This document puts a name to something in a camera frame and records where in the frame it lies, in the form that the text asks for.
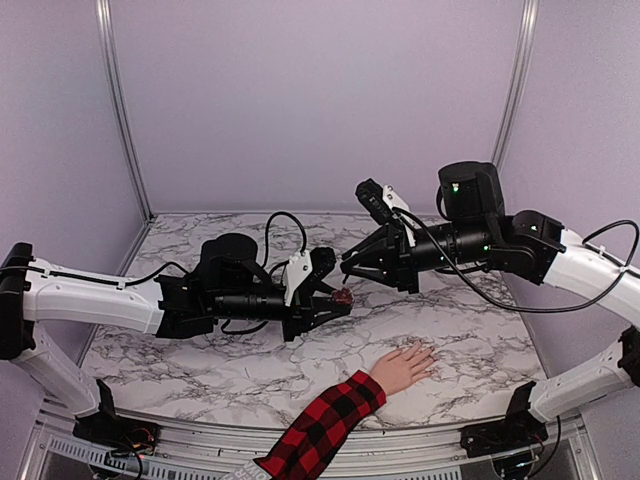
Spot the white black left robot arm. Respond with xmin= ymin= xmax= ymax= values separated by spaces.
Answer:
xmin=1 ymin=233 xmax=353 ymax=445

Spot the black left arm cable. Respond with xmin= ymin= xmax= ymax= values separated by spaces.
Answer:
xmin=219 ymin=211 xmax=307 ymax=335

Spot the red glitter nail polish bottle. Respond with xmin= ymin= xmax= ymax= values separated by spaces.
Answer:
xmin=331 ymin=287 xmax=354 ymax=306

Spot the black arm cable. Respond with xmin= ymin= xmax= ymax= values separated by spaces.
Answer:
xmin=394 ymin=207 xmax=640 ymax=314
xmin=219 ymin=211 xmax=307 ymax=335

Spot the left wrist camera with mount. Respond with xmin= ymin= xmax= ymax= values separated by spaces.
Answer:
xmin=283 ymin=247 xmax=336 ymax=307

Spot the red black plaid sleeve forearm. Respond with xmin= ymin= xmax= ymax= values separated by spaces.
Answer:
xmin=254 ymin=371 xmax=386 ymax=479

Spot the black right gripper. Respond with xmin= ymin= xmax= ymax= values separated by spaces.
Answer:
xmin=340 ymin=219 xmax=494 ymax=296

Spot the person's bare hand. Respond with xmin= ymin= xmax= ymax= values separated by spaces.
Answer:
xmin=369 ymin=342 xmax=436 ymax=396

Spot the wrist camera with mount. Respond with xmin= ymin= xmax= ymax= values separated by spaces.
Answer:
xmin=283 ymin=247 xmax=336 ymax=307
xmin=355 ymin=178 xmax=415 ymax=246

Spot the aluminium left rear frame post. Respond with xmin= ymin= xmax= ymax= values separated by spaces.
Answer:
xmin=95 ymin=0 xmax=155 ymax=223

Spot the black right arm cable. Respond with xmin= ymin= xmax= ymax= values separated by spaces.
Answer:
xmin=394 ymin=207 xmax=640 ymax=314

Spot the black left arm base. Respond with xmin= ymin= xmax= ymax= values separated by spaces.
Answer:
xmin=73 ymin=380 xmax=159 ymax=454

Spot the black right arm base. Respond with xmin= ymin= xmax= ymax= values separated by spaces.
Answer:
xmin=460 ymin=381 xmax=549 ymax=458

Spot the aluminium frame post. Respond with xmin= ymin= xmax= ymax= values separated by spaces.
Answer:
xmin=95 ymin=0 xmax=155 ymax=223
xmin=491 ymin=0 xmax=540 ymax=171

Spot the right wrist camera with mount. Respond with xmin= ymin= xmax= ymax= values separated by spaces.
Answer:
xmin=355 ymin=178 xmax=415 ymax=246

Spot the aluminium right rear frame post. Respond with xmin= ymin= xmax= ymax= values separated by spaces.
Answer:
xmin=491 ymin=0 xmax=540 ymax=171

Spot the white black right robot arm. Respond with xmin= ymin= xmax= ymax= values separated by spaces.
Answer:
xmin=340 ymin=161 xmax=639 ymax=448

